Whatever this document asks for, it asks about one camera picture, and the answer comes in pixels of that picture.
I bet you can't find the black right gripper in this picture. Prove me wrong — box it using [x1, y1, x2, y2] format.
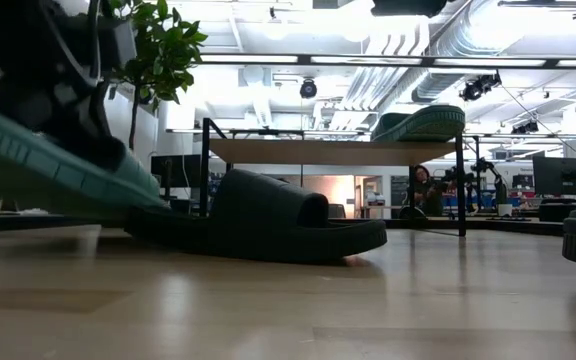
[371, 0, 449, 19]

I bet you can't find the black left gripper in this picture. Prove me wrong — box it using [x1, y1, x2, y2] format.
[12, 0, 139, 172]

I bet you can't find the green rubber slide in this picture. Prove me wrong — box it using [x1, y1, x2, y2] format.
[0, 102, 170, 214]
[369, 103, 467, 143]

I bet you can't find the wooden shelf black metal frame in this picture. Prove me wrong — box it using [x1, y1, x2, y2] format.
[198, 117, 483, 239]

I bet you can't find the black computer monitor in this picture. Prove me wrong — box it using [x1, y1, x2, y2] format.
[532, 155, 576, 197]
[150, 153, 203, 190]

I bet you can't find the black ceiling spotlight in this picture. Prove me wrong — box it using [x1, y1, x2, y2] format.
[459, 72, 503, 102]
[511, 119, 540, 136]

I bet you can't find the green potted plant black pot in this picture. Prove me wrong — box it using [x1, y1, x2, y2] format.
[98, 0, 209, 152]

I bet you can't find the person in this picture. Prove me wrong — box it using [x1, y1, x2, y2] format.
[411, 163, 448, 218]

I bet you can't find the black overhead frame bar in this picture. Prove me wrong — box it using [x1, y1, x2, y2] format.
[197, 52, 576, 70]

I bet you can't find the black dome camera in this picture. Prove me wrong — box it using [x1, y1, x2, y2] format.
[299, 78, 319, 100]

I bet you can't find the black aluminium table frame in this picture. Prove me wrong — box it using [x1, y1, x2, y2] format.
[0, 213, 576, 237]

